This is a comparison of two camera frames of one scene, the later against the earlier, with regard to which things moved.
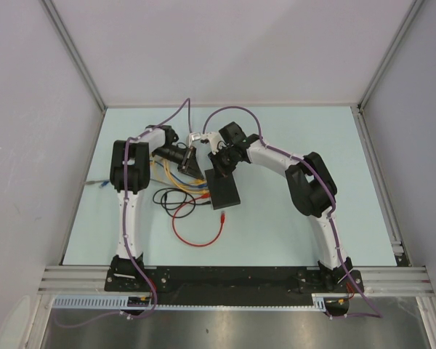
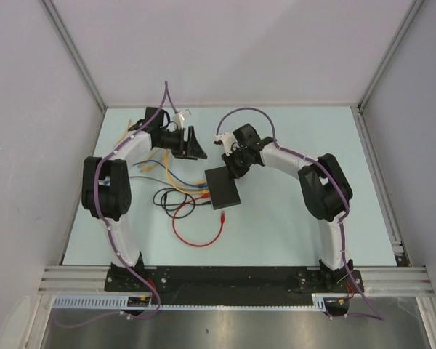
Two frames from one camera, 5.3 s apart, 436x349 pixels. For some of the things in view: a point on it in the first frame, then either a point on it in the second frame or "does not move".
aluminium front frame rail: [94, 279] does not move
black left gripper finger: [184, 166] → [184, 155]
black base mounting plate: [235, 286] does not move
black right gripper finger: [219, 170] → [229, 168]
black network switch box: [222, 190] does not move
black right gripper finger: [226, 171] → [235, 171]
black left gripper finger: [195, 168] → [195, 148]
